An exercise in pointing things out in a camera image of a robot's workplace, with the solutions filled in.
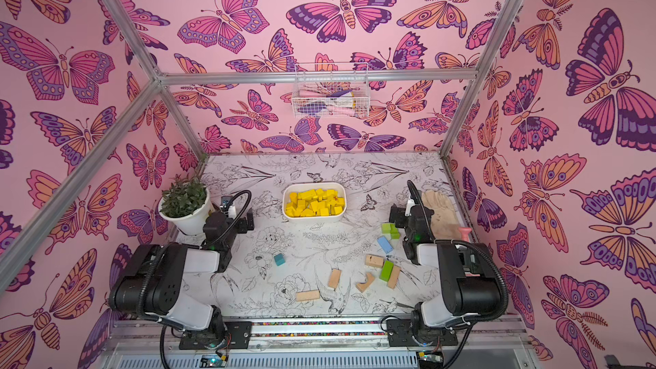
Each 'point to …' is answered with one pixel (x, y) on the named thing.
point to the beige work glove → (444, 220)
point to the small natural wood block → (374, 260)
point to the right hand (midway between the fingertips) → (411, 204)
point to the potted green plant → (185, 204)
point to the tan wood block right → (394, 277)
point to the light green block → (390, 228)
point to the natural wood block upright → (334, 278)
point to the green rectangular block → (386, 270)
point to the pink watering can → (465, 233)
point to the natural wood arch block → (362, 286)
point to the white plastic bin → (314, 201)
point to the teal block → (279, 259)
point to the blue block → (385, 244)
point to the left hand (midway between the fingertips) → (240, 207)
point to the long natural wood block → (307, 295)
